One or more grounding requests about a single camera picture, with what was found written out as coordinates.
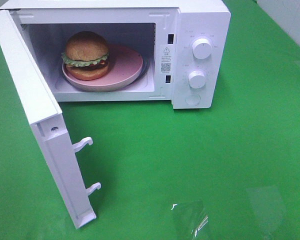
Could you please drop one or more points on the upper white microwave knob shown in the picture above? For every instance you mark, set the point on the upper white microwave knob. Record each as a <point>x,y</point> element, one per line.
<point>202,48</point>

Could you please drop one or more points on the burger with lettuce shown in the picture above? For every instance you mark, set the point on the burger with lettuce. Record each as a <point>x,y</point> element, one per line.
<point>86,56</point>

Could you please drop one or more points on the white microwave door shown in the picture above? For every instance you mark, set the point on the white microwave door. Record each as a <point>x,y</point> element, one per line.
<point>46,121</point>

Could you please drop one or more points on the pink plate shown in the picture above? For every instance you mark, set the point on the pink plate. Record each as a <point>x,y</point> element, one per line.
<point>120,50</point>

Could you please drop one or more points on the lower white microwave knob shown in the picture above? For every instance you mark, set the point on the lower white microwave knob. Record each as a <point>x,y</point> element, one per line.
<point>197,79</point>

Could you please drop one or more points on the round microwave door button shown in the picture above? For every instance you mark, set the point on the round microwave door button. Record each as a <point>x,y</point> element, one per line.
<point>193,99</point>

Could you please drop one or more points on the white microwave knob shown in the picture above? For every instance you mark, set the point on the white microwave knob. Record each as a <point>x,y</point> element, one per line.
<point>202,48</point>
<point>197,79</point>

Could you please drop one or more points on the white microwave oven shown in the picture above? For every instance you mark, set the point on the white microwave oven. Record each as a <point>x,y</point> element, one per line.
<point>162,31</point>

